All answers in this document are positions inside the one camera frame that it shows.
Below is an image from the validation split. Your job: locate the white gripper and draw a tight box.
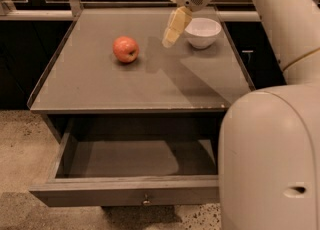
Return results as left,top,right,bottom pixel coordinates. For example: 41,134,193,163
162,0,211,48

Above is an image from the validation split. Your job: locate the red apple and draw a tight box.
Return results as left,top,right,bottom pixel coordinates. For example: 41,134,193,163
113,36,139,63

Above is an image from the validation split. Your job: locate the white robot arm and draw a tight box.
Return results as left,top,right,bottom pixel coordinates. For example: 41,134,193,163
163,0,320,230

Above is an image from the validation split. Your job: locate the grey cabinet with glass top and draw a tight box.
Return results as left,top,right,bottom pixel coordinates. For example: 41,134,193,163
26,6,256,145

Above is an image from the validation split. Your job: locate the open grey top drawer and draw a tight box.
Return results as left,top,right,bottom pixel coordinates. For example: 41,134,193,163
29,133,219,207

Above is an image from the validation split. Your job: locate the metal drawer knob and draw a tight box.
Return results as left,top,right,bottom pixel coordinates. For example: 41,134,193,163
142,194,151,206

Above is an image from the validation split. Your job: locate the white ceramic bowl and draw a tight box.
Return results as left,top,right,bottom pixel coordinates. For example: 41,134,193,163
184,17,222,49

